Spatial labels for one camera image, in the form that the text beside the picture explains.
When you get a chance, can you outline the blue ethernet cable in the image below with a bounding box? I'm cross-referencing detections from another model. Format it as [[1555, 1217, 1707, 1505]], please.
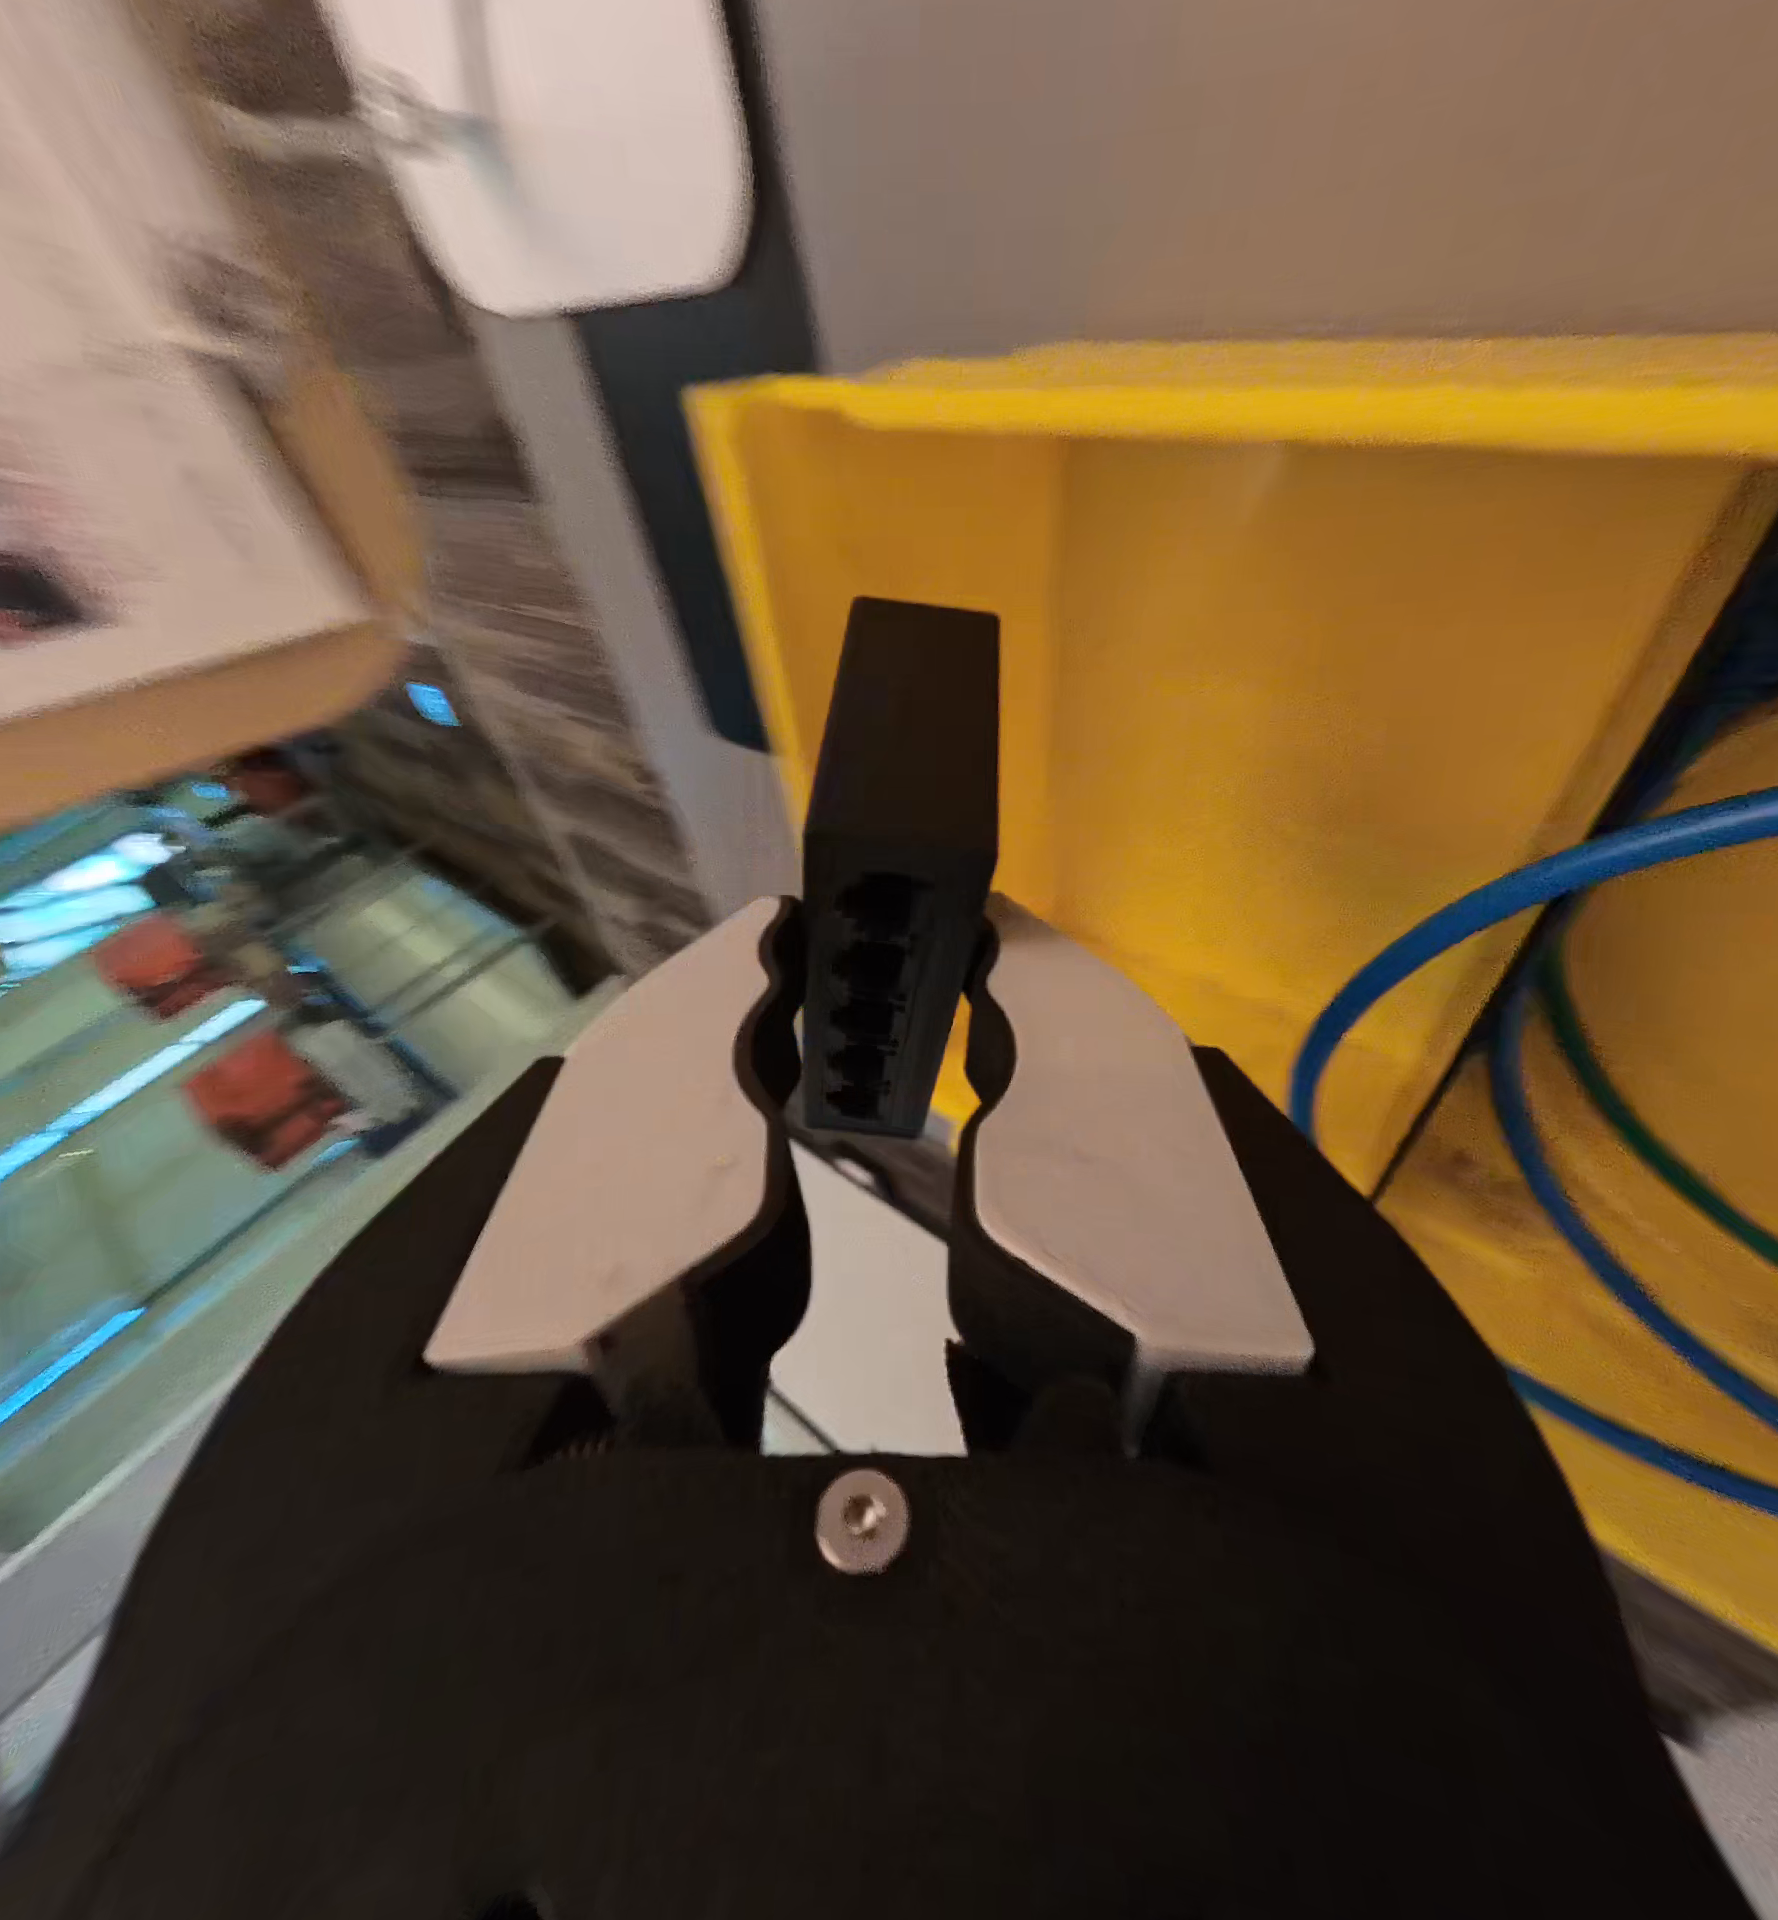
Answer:
[[1290, 781, 1778, 1546]]

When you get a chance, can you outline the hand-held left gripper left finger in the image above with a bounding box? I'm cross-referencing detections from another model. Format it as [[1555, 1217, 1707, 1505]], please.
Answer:
[[421, 898, 816, 1455]]

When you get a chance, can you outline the red case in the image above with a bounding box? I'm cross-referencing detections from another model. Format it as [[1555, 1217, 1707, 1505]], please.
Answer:
[[94, 917, 220, 1022], [185, 1035, 354, 1172]]

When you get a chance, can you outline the yellow plastic bin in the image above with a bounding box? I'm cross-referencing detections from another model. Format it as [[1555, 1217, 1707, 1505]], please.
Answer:
[[682, 334, 1778, 1697]]

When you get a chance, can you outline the printed instruction sheet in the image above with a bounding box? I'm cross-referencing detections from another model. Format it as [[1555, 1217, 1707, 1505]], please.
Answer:
[[0, 0, 380, 707]]

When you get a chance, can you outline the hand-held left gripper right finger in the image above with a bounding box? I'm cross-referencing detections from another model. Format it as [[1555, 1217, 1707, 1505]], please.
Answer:
[[949, 898, 1317, 1458]]

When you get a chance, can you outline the black network switch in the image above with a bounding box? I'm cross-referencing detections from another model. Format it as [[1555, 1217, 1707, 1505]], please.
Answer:
[[798, 594, 1003, 1139]]

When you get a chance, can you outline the glass partition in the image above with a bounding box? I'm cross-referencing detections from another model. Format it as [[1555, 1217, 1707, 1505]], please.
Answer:
[[0, 736, 606, 1503]]

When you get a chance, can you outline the green ethernet cable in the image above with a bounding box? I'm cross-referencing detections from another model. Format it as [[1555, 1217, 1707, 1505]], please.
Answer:
[[1541, 900, 1778, 1307]]

